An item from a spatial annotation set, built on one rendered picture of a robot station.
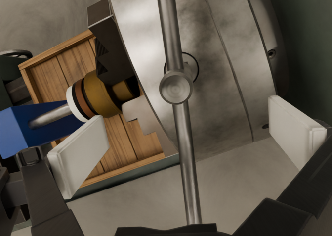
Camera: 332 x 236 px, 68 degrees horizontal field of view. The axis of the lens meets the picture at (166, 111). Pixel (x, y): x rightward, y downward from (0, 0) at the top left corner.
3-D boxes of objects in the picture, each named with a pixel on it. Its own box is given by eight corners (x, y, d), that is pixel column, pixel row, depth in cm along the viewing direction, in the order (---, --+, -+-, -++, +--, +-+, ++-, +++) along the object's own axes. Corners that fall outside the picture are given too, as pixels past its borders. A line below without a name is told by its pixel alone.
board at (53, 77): (123, 18, 62) (117, 14, 58) (176, 150, 63) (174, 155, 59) (28, 66, 68) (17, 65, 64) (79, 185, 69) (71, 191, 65)
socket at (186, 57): (165, 53, 26) (162, 55, 24) (196, 49, 26) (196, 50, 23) (169, 83, 27) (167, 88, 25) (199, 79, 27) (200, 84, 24)
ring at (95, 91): (109, 51, 36) (59, 75, 38) (134, 110, 36) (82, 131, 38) (130, 58, 45) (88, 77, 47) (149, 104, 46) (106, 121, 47)
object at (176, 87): (171, 57, 27) (156, 74, 16) (191, 55, 26) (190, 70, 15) (173, 77, 27) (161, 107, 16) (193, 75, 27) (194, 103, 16)
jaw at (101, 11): (167, 37, 38) (130, -33, 28) (174, 61, 35) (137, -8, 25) (105, 66, 40) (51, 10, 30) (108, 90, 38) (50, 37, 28)
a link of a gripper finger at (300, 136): (311, 129, 11) (328, 127, 11) (267, 95, 18) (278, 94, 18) (310, 185, 12) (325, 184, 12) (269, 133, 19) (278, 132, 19)
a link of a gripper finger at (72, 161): (71, 200, 14) (59, 200, 14) (110, 147, 21) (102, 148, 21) (57, 152, 13) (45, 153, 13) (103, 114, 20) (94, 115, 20)
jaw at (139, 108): (182, 77, 37) (211, 152, 36) (186, 80, 41) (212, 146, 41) (117, 105, 39) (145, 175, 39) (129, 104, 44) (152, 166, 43)
